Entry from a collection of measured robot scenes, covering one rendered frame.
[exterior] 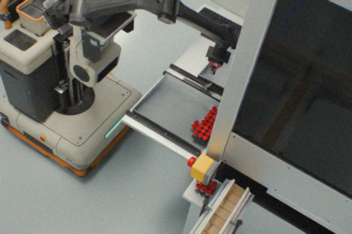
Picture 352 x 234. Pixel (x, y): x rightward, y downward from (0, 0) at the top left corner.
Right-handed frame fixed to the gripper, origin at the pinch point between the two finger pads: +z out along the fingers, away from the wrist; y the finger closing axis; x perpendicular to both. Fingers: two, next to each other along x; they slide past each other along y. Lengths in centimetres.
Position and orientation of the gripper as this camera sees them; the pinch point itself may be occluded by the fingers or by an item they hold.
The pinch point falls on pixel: (214, 67)
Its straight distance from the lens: 204.2
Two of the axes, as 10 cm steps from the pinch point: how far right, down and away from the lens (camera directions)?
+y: 9.5, 3.2, -0.4
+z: -1.5, 5.5, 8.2
